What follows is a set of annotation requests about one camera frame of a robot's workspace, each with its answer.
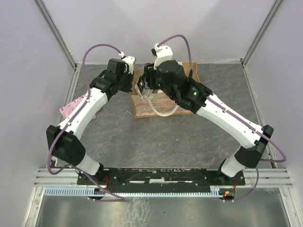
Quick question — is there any short clear glass bottle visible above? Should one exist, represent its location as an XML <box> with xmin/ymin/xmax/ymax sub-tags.
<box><xmin>135</xmin><ymin>76</ymin><xmax>153</xmax><ymax>100</ymax></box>

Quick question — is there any brown canvas tote bag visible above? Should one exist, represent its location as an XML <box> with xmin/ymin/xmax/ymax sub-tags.
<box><xmin>128</xmin><ymin>66</ymin><xmax>193</xmax><ymax>119</ymax></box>

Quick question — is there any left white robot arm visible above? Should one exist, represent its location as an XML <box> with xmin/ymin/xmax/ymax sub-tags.
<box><xmin>46</xmin><ymin>56</ymin><xmax>136</xmax><ymax>184</ymax></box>

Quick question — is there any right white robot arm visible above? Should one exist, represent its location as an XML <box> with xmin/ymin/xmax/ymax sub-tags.
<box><xmin>137</xmin><ymin>60</ymin><xmax>274</xmax><ymax>185</ymax></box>

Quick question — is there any pink printed package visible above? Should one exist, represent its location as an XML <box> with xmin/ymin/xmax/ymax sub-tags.
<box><xmin>59</xmin><ymin>95</ymin><xmax>85</xmax><ymax>119</ymax></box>

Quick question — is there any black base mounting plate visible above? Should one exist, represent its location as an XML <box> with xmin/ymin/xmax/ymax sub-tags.
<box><xmin>91</xmin><ymin>168</ymin><xmax>245</xmax><ymax>186</ymax></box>

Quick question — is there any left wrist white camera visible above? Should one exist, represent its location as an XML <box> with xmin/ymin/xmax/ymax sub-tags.
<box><xmin>119</xmin><ymin>52</ymin><xmax>136</xmax><ymax>74</ymax></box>

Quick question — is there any wrist white camera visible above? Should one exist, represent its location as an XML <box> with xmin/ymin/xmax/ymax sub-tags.
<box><xmin>151</xmin><ymin>44</ymin><xmax>173</xmax><ymax>69</ymax></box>
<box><xmin>119</xmin><ymin>52</ymin><xmax>136</xmax><ymax>74</ymax></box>

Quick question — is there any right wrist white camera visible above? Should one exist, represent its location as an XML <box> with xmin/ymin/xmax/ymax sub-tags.
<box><xmin>151</xmin><ymin>44</ymin><xmax>173</xmax><ymax>69</ymax></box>

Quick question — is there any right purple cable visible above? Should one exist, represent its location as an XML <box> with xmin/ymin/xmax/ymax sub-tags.
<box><xmin>155</xmin><ymin>35</ymin><xmax>286</xmax><ymax>202</ymax></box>

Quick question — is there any purple cable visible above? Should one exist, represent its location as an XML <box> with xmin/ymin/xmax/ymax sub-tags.
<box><xmin>46</xmin><ymin>44</ymin><xmax>126</xmax><ymax>202</ymax></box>
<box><xmin>155</xmin><ymin>35</ymin><xmax>286</xmax><ymax>202</ymax></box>

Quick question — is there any right aluminium frame post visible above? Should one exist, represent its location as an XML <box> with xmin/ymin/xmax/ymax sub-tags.
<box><xmin>241</xmin><ymin>0</ymin><xmax>284</xmax><ymax>68</ymax></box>

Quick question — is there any aluminium frame post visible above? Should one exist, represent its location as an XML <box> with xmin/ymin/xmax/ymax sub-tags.
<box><xmin>33</xmin><ymin>0</ymin><xmax>77</xmax><ymax>68</ymax></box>
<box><xmin>241</xmin><ymin>0</ymin><xmax>284</xmax><ymax>68</ymax></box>

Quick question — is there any left aluminium frame post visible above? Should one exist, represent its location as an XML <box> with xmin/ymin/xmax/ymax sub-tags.
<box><xmin>33</xmin><ymin>0</ymin><xmax>77</xmax><ymax>68</ymax></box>

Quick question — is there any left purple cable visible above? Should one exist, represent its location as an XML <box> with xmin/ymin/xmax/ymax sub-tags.
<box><xmin>46</xmin><ymin>44</ymin><xmax>126</xmax><ymax>202</ymax></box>

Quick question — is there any blue slotted cable duct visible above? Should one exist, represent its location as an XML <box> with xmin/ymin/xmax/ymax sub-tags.
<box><xmin>44</xmin><ymin>186</ymin><xmax>223</xmax><ymax>198</ymax></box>

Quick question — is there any aluminium front rail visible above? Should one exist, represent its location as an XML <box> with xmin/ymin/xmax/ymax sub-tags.
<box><xmin>34</xmin><ymin>168</ymin><xmax>293</xmax><ymax>189</ymax></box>

